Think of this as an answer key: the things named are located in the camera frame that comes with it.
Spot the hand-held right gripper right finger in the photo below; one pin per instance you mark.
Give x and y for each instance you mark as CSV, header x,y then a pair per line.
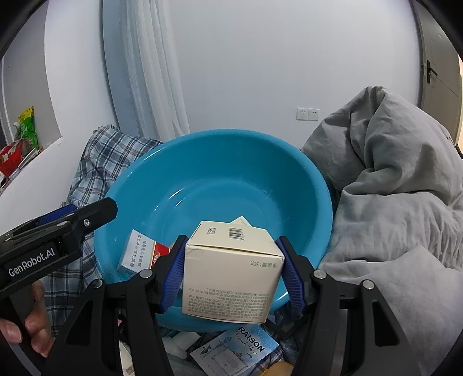
x,y
294,282

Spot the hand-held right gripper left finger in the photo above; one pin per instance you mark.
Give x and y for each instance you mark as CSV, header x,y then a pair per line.
x,y
173,274

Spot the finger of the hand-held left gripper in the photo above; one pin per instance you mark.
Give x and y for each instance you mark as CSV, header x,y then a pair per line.
x,y
58,214
97,213

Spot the red white cigarette box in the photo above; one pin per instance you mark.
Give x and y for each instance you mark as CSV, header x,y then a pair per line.
x,y
139,253

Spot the large cream printed box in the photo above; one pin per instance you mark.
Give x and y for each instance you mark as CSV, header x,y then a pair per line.
x,y
231,278

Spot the small cream box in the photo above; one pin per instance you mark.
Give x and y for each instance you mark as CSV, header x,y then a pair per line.
x,y
241,221

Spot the light blue packet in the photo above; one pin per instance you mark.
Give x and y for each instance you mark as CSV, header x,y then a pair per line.
x,y
235,347

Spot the blue plastic basin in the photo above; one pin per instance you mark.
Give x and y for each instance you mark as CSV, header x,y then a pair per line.
x,y
202,188

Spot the person's left hand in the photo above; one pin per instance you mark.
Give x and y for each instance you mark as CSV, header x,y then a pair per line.
x,y
38,318

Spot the plaid shirt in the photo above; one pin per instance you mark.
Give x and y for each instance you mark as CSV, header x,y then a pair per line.
x,y
97,162

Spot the white grey box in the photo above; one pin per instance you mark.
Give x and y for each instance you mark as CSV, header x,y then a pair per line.
x,y
184,343

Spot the gold packet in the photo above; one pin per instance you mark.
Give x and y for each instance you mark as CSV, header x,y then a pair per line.
x,y
276,369

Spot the green snack bag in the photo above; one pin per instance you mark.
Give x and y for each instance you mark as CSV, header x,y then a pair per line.
x,y
28,128

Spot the grey duvet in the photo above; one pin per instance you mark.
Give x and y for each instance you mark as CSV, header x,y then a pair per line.
x,y
390,202

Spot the blue grey curtain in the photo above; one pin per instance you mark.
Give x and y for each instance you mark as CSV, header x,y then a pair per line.
x,y
119,72

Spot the white sheer curtain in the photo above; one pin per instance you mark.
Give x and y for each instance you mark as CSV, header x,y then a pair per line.
x,y
159,72

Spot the grey door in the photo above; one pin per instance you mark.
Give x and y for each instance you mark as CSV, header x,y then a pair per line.
x,y
441,65

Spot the white wall socket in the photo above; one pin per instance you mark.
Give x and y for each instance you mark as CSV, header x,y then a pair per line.
x,y
302,114
313,114

